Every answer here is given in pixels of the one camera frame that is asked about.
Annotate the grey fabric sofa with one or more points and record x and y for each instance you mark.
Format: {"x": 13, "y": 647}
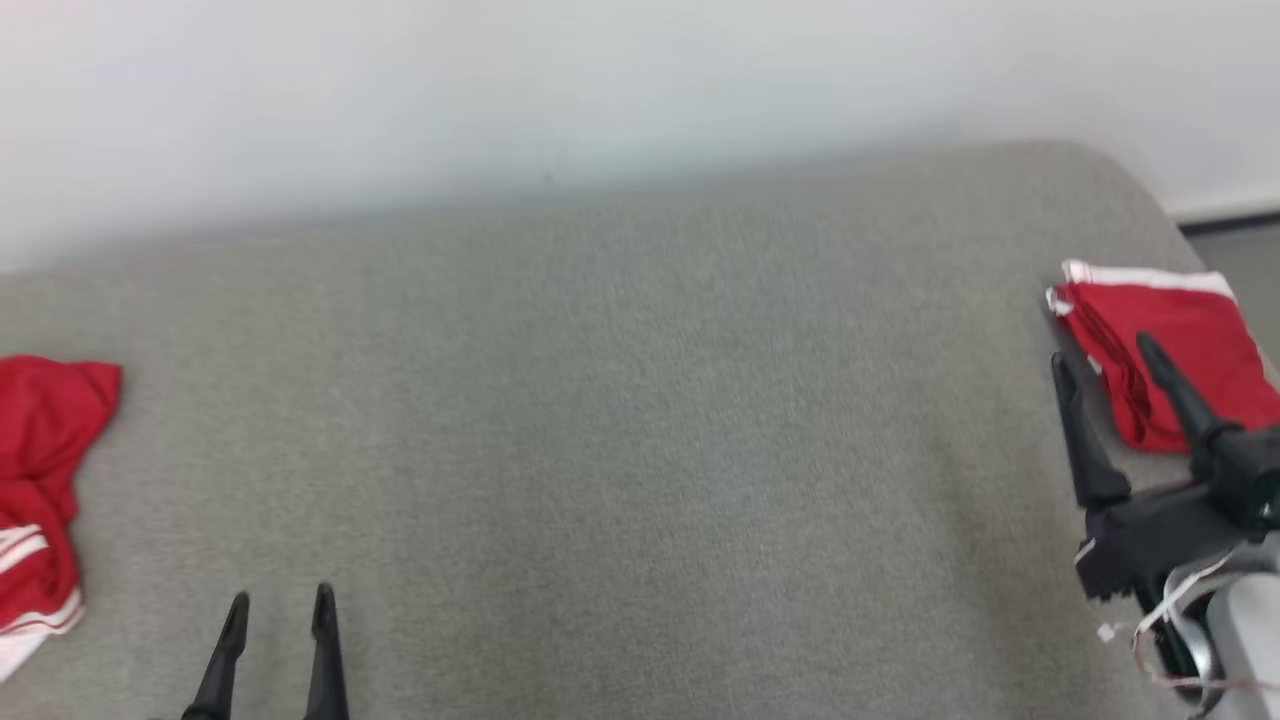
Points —
{"x": 600, "y": 420}

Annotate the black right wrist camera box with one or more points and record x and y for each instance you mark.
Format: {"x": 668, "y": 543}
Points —
{"x": 1245, "y": 475}

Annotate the red shorts white waistband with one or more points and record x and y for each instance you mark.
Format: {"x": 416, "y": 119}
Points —
{"x": 1190, "y": 330}

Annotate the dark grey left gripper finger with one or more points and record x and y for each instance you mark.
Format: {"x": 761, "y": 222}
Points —
{"x": 326, "y": 660}
{"x": 225, "y": 660}

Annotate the red basketball jersey white sleeves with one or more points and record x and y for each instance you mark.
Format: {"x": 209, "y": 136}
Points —
{"x": 45, "y": 440}

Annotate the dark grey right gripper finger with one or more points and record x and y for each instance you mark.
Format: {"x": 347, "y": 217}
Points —
{"x": 1090, "y": 450}
{"x": 1180, "y": 395}

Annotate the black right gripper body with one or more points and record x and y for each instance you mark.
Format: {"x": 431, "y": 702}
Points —
{"x": 1150, "y": 540}

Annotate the dark baseboard strip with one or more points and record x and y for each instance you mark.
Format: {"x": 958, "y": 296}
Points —
{"x": 1230, "y": 222}

